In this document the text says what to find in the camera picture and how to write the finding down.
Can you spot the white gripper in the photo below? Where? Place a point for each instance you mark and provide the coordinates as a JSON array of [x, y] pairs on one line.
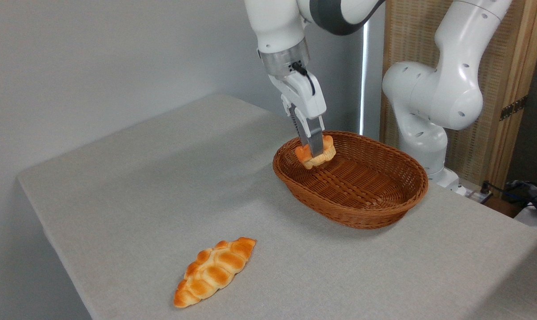
[[304, 100]]

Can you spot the round muffin-shaped bread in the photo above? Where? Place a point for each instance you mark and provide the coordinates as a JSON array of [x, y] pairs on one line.
[[327, 153]]

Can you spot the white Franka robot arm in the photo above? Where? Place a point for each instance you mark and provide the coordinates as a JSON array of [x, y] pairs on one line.
[[446, 93]]

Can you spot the brown wicker basket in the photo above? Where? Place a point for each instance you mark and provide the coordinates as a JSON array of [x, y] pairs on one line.
[[366, 191]]

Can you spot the long braided bread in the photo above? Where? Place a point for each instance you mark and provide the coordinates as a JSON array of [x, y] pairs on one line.
[[213, 271]]

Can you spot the grey tablecloth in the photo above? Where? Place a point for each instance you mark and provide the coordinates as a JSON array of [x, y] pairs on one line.
[[139, 191]]

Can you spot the white power strip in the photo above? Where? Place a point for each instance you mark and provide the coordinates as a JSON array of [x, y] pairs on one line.
[[475, 194]]

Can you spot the metal screen hinge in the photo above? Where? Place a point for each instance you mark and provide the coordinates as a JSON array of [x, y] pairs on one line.
[[513, 108]]

